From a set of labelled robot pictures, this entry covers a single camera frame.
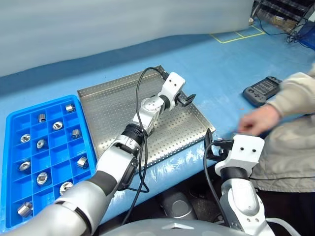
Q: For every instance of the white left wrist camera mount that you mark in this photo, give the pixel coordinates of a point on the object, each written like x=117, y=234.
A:
x=173, y=82

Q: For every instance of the white foam backdrop sheet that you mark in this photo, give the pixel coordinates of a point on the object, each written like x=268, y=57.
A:
x=98, y=24

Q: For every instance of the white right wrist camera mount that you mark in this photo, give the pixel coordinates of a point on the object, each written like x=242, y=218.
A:
x=246, y=152

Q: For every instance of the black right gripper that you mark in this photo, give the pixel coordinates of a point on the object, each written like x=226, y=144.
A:
x=217, y=155

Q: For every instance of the blue plastic crate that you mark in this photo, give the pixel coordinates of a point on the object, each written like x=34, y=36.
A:
x=308, y=37

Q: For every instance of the dark storage shelf rack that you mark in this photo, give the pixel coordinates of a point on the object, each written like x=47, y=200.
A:
x=283, y=9

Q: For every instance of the person's bare hand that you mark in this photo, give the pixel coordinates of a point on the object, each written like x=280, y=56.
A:
x=261, y=120

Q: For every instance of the black handheld controller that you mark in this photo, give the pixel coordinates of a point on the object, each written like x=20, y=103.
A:
x=261, y=91

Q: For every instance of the blue compartment tray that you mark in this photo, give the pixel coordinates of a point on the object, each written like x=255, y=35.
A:
x=59, y=152

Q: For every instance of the person's beige jacket torso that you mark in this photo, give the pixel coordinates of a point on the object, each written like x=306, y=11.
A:
x=290, y=152

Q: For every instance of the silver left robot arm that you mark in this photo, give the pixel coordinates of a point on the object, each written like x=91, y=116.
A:
x=115, y=162

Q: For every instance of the person's black trousers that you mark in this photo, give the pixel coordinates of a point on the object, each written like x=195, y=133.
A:
x=295, y=206

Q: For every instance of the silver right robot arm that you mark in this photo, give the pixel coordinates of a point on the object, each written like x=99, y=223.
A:
x=241, y=196

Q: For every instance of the dark grey rounded housing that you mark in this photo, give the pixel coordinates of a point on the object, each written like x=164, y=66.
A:
x=177, y=206

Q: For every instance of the grey robot torso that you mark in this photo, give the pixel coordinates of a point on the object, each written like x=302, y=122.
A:
x=172, y=228

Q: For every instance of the perforated metal tray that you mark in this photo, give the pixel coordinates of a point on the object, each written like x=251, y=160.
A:
x=110, y=105

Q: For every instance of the white tube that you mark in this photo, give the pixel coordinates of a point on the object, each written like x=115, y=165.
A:
x=292, y=226

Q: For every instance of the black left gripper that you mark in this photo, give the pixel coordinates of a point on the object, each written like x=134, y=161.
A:
x=180, y=98

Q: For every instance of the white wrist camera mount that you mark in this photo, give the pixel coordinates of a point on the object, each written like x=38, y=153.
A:
x=246, y=152
x=173, y=82

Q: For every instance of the person's forearm beige sleeve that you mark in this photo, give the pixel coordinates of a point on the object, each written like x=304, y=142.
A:
x=295, y=93

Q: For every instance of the blue plastic table cover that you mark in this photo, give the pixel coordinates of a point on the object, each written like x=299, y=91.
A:
x=221, y=64

